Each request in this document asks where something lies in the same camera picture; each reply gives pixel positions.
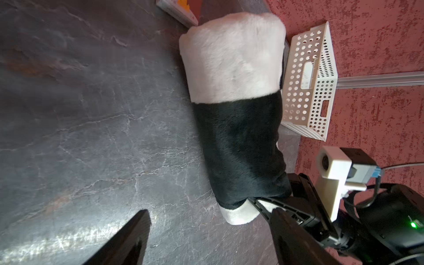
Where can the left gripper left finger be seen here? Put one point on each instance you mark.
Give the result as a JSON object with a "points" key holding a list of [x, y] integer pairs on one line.
{"points": [[128, 245]]}

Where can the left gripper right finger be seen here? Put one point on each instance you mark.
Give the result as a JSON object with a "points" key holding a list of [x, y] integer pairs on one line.
{"points": [[293, 245]]}

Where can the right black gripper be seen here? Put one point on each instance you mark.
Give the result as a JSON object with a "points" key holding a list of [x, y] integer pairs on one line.
{"points": [[305, 207]]}

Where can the white perforated plastic basket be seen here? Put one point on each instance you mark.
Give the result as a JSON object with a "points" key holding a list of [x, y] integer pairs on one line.
{"points": [[309, 83]]}

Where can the black white checkered pillowcase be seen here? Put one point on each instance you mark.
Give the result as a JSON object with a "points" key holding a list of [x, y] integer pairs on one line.
{"points": [[233, 67]]}

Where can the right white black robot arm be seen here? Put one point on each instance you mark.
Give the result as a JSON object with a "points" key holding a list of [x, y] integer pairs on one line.
{"points": [[388, 232]]}

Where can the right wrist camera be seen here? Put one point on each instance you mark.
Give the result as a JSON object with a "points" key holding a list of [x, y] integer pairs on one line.
{"points": [[342, 170]]}

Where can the right aluminium corner post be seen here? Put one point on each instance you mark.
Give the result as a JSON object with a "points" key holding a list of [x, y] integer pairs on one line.
{"points": [[384, 80]]}

